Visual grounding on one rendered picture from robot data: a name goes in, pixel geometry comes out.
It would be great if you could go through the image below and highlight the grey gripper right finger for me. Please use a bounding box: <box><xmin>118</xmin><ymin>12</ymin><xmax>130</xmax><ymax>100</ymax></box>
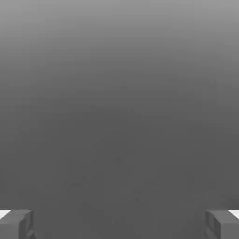
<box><xmin>204</xmin><ymin>209</ymin><xmax>239</xmax><ymax>239</ymax></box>

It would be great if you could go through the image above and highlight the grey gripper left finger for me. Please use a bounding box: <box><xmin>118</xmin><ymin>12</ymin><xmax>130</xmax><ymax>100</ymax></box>
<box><xmin>0</xmin><ymin>209</ymin><xmax>36</xmax><ymax>239</ymax></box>

